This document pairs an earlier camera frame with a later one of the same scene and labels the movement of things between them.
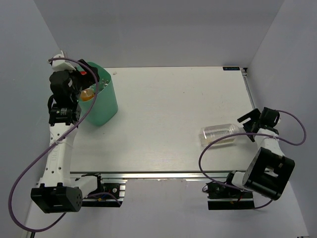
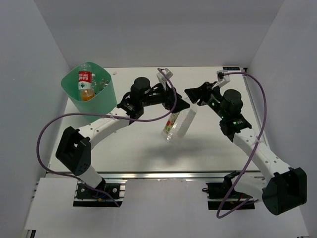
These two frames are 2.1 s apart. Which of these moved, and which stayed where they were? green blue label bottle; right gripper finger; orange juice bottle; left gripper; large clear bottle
Moved: right gripper finger; left gripper; large clear bottle
Stayed: orange juice bottle; green blue label bottle
